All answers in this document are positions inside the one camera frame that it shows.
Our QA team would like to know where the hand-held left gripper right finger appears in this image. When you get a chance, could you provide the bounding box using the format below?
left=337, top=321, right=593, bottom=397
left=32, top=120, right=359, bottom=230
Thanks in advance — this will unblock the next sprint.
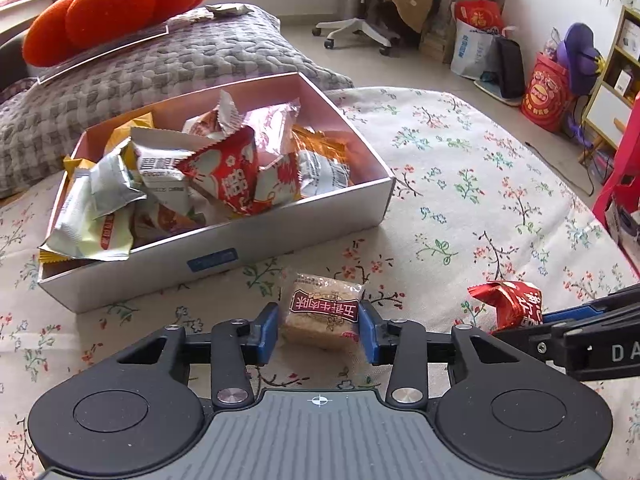
left=358, top=300, right=528, bottom=409

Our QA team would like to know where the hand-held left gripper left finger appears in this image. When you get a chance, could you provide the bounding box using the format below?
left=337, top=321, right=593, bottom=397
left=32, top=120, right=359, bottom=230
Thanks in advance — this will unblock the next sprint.
left=116, top=302, right=281, bottom=409

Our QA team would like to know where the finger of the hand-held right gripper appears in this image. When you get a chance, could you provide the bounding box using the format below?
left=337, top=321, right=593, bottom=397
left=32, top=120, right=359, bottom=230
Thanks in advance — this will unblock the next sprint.
left=492, top=322, right=568, bottom=363
left=541, top=285, right=640, bottom=326

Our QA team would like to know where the beige snack packet brown label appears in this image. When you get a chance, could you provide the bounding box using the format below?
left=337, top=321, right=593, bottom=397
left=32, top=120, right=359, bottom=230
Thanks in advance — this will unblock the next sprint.
left=279, top=269, right=365, bottom=353

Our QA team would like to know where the red white snack packet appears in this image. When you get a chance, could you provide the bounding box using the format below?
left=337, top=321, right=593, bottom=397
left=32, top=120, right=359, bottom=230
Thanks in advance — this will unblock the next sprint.
left=467, top=280, right=546, bottom=333
left=175, top=125, right=261, bottom=218
left=255, top=152, right=302, bottom=207

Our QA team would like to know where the white cardboard box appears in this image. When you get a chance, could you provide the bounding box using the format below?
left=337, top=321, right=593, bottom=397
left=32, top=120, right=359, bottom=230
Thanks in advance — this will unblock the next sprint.
left=37, top=71, right=397, bottom=313

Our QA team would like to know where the white nut snack packet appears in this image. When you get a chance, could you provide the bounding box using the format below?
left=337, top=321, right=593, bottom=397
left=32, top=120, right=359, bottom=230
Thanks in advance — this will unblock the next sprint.
left=122, top=127, right=213, bottom=228

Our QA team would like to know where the yellow snack packet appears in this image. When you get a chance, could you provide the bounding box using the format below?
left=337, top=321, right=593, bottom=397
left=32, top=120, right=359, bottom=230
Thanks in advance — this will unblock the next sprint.
left=104, top=112, right=154, bottom=155
left=62, top=155, right=95, bottom=182

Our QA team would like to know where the red plastic object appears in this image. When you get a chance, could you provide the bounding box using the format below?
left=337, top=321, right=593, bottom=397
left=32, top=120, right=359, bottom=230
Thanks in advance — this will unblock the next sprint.
left=591, top=91, right=640, bottom=243

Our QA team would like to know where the floral tablecloth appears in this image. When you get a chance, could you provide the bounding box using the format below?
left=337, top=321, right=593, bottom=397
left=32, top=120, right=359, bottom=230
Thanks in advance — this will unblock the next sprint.
left=0, top=85, right=640, bottom=480

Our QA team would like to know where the white barcode snack packet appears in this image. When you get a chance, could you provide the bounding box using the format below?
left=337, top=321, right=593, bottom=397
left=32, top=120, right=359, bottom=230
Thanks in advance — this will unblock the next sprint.
left=297, top=150, right=354, bottom=197

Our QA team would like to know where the pink white snack packet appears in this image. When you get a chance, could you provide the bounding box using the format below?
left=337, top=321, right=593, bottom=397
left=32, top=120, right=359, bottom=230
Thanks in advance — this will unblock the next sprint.
left=240, top=100, right=302, bottom=166

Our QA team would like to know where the wood and white cabinet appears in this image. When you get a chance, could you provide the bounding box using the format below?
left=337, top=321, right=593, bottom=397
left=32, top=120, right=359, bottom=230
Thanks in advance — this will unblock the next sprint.
left=579, top=5, right=640, bottom=153

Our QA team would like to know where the white orange snack packet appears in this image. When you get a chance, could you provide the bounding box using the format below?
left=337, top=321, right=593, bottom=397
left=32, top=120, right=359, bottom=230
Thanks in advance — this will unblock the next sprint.
left=182, top=89, right=242, bottom=142

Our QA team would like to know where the red printed bag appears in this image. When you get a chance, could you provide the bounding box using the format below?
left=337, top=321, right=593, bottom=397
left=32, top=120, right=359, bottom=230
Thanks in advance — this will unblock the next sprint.
left=520, top=52, right=572, bottom=133

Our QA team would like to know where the black bag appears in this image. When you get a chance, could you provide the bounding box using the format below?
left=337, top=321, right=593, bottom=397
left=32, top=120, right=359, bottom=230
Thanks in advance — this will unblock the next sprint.
left=494, top=37, right=527, bottom=102

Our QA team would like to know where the white blue shopping bag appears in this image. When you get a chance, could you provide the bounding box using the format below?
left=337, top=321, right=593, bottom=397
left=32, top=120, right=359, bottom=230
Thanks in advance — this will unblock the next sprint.
left=450, top=20, right=502, bottom=81

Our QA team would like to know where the grey quilted blanket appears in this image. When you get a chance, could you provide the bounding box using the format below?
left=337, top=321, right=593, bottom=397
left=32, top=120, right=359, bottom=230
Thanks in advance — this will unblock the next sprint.
left=0, top=2, right=354, bottom=200

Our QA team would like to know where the white office chair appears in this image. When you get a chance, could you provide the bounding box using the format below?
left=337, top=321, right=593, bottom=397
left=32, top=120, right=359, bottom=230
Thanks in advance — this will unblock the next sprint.
left=312, top=0, right=402, bottom=56

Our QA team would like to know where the red gift bag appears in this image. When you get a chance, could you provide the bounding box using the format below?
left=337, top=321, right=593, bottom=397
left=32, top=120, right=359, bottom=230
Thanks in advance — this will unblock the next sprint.
left=454, top=0, right=506, bottom=36

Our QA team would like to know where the brown cardboard box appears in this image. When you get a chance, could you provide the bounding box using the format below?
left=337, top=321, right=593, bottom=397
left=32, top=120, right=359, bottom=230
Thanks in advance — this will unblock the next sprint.
left=419, top=0, right=462, bottom=63

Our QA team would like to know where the silver wrapper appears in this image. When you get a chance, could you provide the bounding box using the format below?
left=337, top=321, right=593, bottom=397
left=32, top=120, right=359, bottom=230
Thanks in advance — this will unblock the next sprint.
left=205, top=2, right=257, bottom=19

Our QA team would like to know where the large orange pumpkin cushion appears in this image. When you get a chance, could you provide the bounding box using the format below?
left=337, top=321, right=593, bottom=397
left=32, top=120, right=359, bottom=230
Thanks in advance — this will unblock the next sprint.
left=22, top=0, right=217, bottom=68

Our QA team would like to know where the thin dark floor cable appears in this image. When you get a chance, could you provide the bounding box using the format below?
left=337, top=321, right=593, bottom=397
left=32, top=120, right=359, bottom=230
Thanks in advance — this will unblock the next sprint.
left=525, top=141, right=593, bottom=197

